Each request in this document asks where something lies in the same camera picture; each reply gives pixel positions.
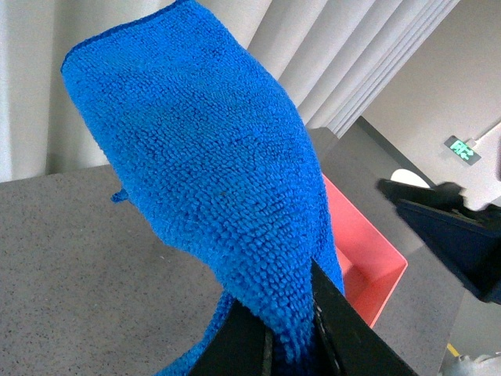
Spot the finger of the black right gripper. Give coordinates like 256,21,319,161
312,262,416,376

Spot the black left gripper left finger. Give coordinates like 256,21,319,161
189,301,273,376

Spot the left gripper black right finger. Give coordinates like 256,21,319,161
377,179,500,304

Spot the blue microfiber cloth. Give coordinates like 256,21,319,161
61,1,344,375

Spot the green exit sign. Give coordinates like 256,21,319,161
444,136,481,166

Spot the pink plastic bin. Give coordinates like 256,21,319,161
323,178,408,327

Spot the white pleated curtain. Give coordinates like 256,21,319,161
1,1,455,182

